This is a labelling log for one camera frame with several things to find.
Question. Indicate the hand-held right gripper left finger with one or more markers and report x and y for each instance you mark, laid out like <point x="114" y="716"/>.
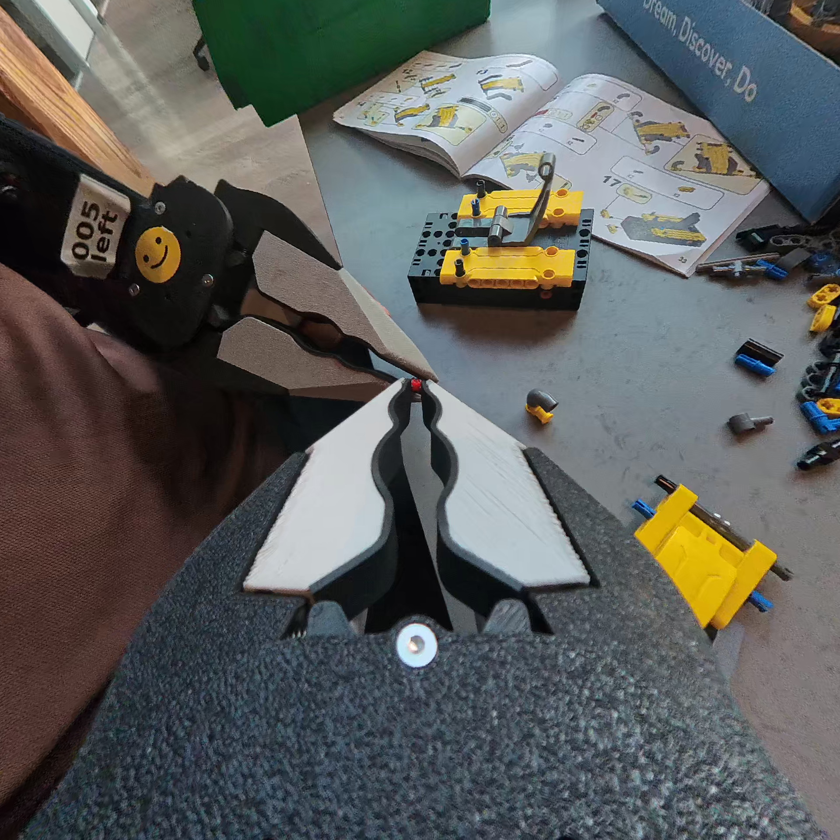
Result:
<point x="322" y="525"/>

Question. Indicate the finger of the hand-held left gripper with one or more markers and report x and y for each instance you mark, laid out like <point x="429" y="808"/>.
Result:
<point x="335" y="295"/>
<point x="302" y="368"/>

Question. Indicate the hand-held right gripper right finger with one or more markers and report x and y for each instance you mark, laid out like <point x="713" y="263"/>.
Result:
<point x="512" y="519"/>

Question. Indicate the small grey curved piece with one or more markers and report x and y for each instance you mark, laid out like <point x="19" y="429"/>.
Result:
<point x="541" y="398"/>

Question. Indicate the yellow and black brick assembly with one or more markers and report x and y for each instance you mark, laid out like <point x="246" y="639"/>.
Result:
<point x="499" y="263"/>

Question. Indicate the yellow curved brick assembly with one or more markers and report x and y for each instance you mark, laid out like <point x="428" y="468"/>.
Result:
<point x="702" y="551"/>

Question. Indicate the pile of small brick parts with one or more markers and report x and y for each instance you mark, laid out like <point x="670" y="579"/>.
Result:
<point x="814" y="394"/>

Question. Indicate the grey desk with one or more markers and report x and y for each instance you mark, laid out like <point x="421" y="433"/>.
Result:
<point x="630" y="368"/>

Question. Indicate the person in brown shirt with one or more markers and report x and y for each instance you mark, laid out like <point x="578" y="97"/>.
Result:
<point x="105" y="499"/>

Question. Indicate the green storage box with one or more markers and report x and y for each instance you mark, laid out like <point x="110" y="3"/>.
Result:
<point x="341" y="53"/>

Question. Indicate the small grey pin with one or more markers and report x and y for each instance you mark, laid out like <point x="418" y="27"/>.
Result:
<point x="748" y="423"/>

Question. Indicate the black and blue pin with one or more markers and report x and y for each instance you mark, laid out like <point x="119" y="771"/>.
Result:
<point x="757" y="357"/>

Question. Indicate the instruction booklet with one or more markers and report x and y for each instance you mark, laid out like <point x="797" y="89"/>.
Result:
<point x="591" y="131"/>

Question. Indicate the blue cardboard kit box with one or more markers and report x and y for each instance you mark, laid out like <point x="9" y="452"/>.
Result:
<point x="748" y="92"/>

